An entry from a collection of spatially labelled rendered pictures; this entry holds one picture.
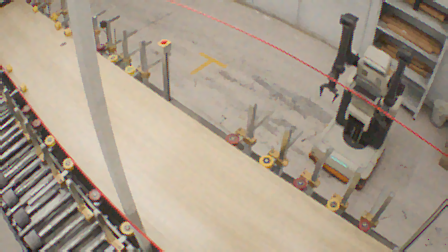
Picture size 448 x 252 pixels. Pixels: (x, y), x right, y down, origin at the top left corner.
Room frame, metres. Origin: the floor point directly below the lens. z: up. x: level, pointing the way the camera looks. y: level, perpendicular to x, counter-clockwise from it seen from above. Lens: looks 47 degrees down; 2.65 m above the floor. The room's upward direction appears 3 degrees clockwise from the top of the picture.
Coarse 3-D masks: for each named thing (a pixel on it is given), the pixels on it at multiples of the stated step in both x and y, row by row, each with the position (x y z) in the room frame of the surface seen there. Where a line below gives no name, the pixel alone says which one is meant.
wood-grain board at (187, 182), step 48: (0, 48) 2.59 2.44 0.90; (48, 48) 2.51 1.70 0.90; (48, 96) 1.84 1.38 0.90; (144, 96) 1.85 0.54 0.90; (96, 144) 1.40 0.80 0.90; (144, 144) 1.43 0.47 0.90; (192, 144) 1.46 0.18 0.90; (144, 192) 1.09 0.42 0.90; (192, 192) 1.12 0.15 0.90; (240, 192) 1.13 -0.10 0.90; (288, 192) 1.14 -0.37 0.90; (192, 240) 0.81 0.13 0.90; (240, 240) 0.82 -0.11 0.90; (288, 240) 0.82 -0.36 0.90; (336, 240) 0.80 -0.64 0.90
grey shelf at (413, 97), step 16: (384, 0) 3.20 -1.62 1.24; (400, 0) 3.27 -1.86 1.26; (432, 0) 3.23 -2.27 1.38; (400, 16) 3.44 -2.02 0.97; (416, 16) 2.95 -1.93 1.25; (384, 32) 3.53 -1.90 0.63; (432, 32) 3.15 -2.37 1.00; (416, 48) 2.88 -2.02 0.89; (432, 64) 3.06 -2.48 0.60; (416, 80) 2.80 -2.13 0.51; (432, 80) 2.68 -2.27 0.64; (416, 96) 2.96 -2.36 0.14; (416, 112) 2.69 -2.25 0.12
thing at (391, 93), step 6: (396, 54) 1.64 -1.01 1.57; (402, 60) 1.61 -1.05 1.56; (402, 66) 1.59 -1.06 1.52; (396, 72) 1.61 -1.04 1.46; (402, 72) 1.60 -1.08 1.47; (396, 78) 1.60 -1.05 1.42; (396, 84) 1.59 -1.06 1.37; (390, 90) 1.61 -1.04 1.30; (396, 90) 1.61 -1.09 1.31; (390, 96) 1.60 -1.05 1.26; (390, 102) 1.59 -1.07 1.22
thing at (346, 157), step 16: (336, 128) 2.22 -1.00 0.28; (320, 144) 2.03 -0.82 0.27; (336, 144) 2.03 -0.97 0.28; (352, 144) 2.04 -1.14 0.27; (368, 144) 2.04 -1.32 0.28; (384, 144) 2.05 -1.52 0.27; (336, 160) 1.88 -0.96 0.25; (352, 160) 1.85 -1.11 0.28; (368, 160) 1.85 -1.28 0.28; (336, 176) 1.84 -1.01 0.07; (368, 176) 1.75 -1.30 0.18
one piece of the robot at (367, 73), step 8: (360, 64) 1.98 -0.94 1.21; (360, 72) 1.98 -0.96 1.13; (368, 72) 1.93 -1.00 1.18; (376, 72) 1.90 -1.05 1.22; (392, 72) 1.91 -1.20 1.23; (368, 80) 1.93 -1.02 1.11; (376, 80) 1.89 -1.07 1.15; (384, 80) 1.84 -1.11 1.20; (384, 88) 1.84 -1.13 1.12; (352, 96) 2.00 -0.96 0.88; (352, 104) 1.98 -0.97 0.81; (360, 104) 1.93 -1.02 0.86; (368, 104) 1.91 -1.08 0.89; (352, 112) 1.92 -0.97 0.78; (360, 112) 1.91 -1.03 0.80; (368, 112) 1.88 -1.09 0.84; (360, 120) 1.87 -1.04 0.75; (368, 120) 1.83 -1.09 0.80
